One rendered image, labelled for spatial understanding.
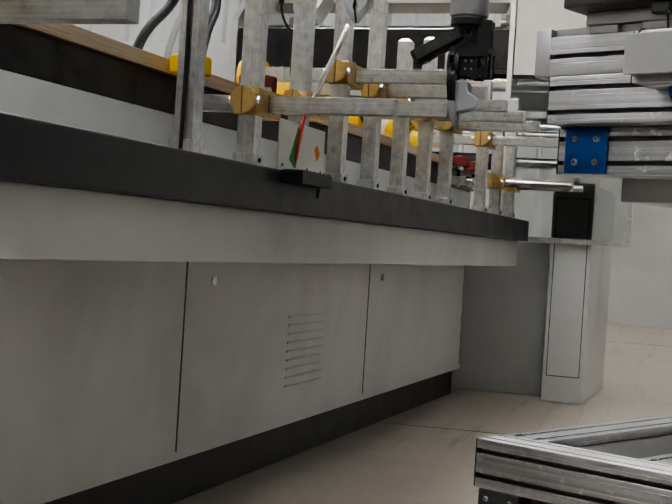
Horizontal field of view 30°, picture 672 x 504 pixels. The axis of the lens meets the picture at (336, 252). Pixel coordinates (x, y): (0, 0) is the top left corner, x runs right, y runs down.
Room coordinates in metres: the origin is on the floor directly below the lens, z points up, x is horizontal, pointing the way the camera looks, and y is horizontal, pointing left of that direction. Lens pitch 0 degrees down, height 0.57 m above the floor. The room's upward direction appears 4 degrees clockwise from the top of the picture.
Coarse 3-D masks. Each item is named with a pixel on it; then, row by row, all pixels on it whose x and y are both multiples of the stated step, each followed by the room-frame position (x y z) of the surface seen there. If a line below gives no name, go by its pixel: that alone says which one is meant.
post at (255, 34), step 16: (256, 0) 2.30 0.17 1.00; (256, 16) 2.30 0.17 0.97; (256, 32) 2.30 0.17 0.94; (256, 48) 2.30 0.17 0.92; (256, 64) 2.30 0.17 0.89; (240, 80) 2.31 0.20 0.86; (256, 80) 2.30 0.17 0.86; (240, 128) 2.31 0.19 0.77; (256, 128) 2.31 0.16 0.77; (240, 144) 2.31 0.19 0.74; (256, 144) 2.31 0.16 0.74
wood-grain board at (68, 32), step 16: (48, 32) 2.00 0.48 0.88; (64, 32) 2.05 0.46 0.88; (80, 32) 2.10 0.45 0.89; (96, 48) 2.15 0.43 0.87; (112, 48) 2.20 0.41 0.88; (128, 48) 2.25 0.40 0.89; (144, 64) 2.32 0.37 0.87; (160, 64) 2.38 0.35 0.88; (208, 80) 2.58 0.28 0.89; (224, 80) 2.66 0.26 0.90; (352, 128) 3.49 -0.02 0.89; (384, 144) 3.79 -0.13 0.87; (432, 160) 4.34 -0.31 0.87
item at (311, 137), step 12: (288, 120) 2.44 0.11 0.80; (288, 132) 2.44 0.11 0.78; (312, 132) 2.57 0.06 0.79; (324, 132) 2.64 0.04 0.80; (288, 144) 2.45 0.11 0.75; (312, 144) 2.57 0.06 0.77; (324, 144) 2.64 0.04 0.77; (288, 156) 2.45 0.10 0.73; (300, 156) 2.51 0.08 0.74; (312, 156) 2.58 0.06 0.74; (276, 168) 2.40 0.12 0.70; (288, 168) 2.45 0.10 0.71; (300, 168) 2.52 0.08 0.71; (312, 168) 2.58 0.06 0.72
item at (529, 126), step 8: (464, 128) 3.75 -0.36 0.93; (472, 128) 3.74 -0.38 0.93; (480, 128) 3.74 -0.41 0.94; (488, 128) 3.73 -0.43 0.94; (496, 128) 3.72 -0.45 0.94; (504, 128) 3.71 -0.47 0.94; (512, 128) 3.70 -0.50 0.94; (520, 128) 3.70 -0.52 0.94; (528, 128) 3.69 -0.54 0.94; (536, 128) 3.68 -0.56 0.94
